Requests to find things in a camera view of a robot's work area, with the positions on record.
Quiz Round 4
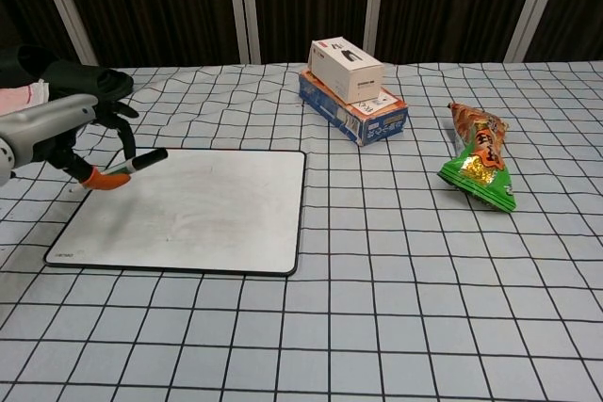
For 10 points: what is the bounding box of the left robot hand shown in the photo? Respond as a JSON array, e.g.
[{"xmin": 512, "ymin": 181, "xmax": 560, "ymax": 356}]
[{"xmin": 31, "ymin": 92, "xmax": 140, "ymax": 192}]

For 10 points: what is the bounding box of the green white marker pen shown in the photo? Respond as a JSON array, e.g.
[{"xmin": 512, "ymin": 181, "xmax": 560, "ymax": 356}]
[{"xmin": 69, "ymin": 147, "xmax": 170, "ymax": 194}]

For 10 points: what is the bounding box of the pink white tissue pack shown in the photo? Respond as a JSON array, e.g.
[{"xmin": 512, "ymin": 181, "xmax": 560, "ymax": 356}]
[{"xmin": 0, "ymin": 80, "xmax": 51, "ymax": 117}]

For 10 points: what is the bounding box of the white cardboard box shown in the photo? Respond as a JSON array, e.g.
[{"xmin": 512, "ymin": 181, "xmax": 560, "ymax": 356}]
[{"xmin": 307, "ymin": 37, "xmax": 384, "ymax": 104}]

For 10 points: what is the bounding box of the blue orange cardboard box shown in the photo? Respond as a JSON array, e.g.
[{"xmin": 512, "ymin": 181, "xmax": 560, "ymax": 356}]
[{"xmin": 298, "ymin": 69, "xmax": 410, "ymax": 148}]

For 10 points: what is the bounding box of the checkered grey tablecloth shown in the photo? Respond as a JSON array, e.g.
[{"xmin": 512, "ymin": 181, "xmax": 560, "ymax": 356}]
[{"xmin": 0, "ymin": 60, "xmax": 603, "ymax": 402}]

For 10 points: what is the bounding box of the green orange snack bag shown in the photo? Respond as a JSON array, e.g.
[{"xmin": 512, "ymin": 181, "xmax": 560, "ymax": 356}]
[{"xmin": 437, "ymin": 101, "xmax": 518, "ymax": 214}]

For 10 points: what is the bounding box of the white dry-erase board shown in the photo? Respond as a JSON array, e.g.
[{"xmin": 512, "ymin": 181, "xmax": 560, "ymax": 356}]
[{"xmin": 42, "ymin": 147, "xmax": 307, "ymax": 277}]

